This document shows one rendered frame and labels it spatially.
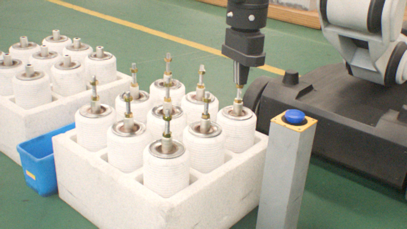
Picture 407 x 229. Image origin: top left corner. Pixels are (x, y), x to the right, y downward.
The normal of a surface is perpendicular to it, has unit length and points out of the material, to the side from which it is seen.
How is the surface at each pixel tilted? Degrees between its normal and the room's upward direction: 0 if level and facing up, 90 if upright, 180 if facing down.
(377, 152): 90
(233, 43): 90
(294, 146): 90
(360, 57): 61
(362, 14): 106
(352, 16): 116
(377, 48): 131
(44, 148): 88
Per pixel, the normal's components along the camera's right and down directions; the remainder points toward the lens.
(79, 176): -0.66, 0.31
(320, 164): 0.05, -0.89
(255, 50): 0.55, 0.40
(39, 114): 0.76, 0.32
